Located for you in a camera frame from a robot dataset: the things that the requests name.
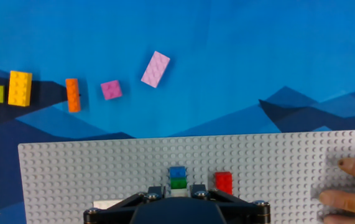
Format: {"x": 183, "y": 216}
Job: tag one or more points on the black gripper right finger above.
{"x": 245, "y": 214}

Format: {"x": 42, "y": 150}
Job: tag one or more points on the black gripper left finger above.
{"x": 112, "y": 214}

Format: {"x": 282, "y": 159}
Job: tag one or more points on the large white Lego plate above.
{"x": 105, "y": 204}

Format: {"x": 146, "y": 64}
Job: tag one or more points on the red Lego brick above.
{"x": 224, "y": 182}

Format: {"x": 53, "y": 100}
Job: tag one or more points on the grey Lego baseplate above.
{"x": 258, "y": 161}

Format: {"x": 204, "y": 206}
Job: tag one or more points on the small white Lego brick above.
{"x": 178, "y": 192}

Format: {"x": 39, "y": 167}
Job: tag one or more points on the blue Lego brick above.
{"x": 177, "y": 171}

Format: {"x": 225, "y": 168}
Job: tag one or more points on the small magenta Lego brick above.
{"x": 111, "y": 90}

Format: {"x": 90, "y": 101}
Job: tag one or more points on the orange Lego brick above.
{"x": 73, "y": 95}

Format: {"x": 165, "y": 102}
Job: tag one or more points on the light pink Lego brick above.
{"x": 155, "y": 69}

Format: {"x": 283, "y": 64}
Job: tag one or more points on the yellow Lego brick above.
{"x": 20, "y": 88}

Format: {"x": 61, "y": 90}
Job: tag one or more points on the blue mountain print tablecloth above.
{"x": 196, "y": 37}

